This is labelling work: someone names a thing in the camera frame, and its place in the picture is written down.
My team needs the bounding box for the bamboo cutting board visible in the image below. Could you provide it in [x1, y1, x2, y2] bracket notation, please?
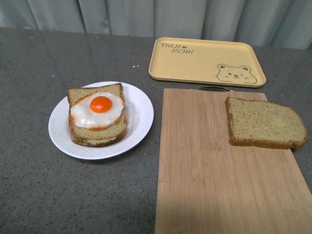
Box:
[155, 88, 312, 234]

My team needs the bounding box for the fried egg toy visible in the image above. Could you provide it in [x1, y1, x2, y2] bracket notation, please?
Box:
[69, 92, 124, 130]

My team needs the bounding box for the white round plate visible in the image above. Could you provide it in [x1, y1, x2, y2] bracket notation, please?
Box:
[48, 83, 154, 160]

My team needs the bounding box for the metal cutting board handle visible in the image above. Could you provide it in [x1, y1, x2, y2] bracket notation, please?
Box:
[199, 86, 232, 92]

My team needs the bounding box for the bread slice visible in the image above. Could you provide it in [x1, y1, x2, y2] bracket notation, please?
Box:
[67, 83, 127, 147]
[225, 97, 308, 149]

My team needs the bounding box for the yellow bear tray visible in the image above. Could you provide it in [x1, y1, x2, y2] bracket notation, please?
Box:
[149, 38, 266, 88]

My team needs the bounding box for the grey curtain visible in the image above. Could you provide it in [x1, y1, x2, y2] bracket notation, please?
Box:
[0, 0, 312, 49]

